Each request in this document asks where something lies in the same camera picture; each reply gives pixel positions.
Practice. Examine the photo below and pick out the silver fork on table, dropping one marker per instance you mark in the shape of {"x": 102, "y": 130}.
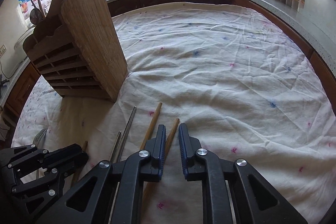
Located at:
{"x": 38, "y": 137}

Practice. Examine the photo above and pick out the wooden chopsticks in holder left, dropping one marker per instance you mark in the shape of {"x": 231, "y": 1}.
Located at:
{"x": 40, "y": 7}

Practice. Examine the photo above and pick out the metal ladle spoon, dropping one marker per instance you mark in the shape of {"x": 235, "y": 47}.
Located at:
{"x": 35, "y": 14}

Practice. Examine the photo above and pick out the wooden utensil holder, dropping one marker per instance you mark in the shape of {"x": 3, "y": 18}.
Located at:
{"x": 77, "y": 51}

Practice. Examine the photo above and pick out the wooden chopstick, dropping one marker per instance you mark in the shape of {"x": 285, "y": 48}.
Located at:
{"x": 150, "y": 129}
{"x": 164, "y": 149}

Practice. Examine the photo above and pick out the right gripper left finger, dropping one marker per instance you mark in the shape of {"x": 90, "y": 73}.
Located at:
{"x": 110, "y": 192}

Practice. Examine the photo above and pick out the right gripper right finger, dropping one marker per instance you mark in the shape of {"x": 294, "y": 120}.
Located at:
{"x": 232, "y": 191}

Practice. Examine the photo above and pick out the white dotted tablecloth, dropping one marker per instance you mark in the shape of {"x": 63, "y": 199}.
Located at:
{"x": 242, "y": 87}

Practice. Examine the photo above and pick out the metal chopstick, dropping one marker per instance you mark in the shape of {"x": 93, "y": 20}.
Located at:
{"x": 125, "y": 135}
{"x": 115, "y": 147}

